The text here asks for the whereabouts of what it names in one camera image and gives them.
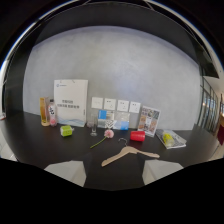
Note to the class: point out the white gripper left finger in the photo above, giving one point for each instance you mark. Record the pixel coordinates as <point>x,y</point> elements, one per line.
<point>71,170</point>

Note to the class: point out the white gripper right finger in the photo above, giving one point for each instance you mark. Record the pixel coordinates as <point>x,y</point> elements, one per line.
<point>156,170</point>

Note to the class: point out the pink flower with green stem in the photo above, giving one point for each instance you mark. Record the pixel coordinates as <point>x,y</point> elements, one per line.
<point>106,135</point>

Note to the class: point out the wooden clothes hanger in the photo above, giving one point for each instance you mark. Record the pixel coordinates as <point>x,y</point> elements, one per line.
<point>128,153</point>

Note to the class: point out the yellow packet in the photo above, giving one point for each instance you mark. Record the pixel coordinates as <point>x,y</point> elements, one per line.
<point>168,138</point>

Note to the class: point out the magazine in plastic wrap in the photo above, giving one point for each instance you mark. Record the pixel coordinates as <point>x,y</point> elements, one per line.
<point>171,138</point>

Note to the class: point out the red cylindrical cup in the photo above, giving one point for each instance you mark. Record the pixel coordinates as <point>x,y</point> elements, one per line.
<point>137,135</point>

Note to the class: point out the green and white cube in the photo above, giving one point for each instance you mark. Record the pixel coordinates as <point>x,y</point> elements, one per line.
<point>66,130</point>

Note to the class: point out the colourful photo brochure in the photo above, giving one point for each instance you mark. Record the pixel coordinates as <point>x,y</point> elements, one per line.
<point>148,120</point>

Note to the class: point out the clear glass vase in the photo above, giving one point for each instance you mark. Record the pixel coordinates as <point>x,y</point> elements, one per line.
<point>93,125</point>

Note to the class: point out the blue and white packet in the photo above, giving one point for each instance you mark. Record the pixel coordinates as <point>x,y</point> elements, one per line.
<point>122,121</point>

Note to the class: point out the clear bottle with pink label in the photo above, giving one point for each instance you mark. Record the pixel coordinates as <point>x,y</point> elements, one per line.
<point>52,113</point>

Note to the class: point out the blue and white leaflet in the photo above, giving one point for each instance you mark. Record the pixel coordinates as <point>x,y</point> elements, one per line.
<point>105,117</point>

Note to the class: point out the tall yellow bottle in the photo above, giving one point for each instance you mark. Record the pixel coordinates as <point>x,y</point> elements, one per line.
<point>44,111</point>

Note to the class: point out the white paper shopping bag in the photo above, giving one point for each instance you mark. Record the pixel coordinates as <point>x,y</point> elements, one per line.
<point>71,101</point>

